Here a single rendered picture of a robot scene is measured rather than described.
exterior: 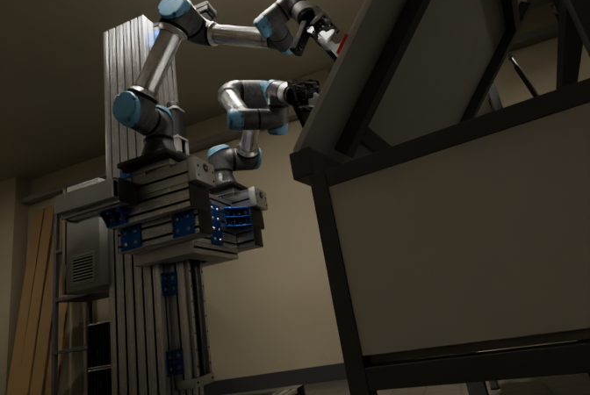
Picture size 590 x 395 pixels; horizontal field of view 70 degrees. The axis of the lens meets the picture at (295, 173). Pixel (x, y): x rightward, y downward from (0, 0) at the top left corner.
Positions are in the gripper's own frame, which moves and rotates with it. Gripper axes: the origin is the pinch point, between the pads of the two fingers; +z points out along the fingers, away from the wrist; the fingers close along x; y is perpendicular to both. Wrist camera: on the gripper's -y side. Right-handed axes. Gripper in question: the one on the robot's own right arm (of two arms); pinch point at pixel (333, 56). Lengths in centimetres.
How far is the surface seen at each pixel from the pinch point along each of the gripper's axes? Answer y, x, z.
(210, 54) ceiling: -68, 125, -187
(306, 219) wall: -103, 230, -67
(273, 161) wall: -99, 223, -133
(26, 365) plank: -389, 157, -98
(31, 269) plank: -367, 163, -191
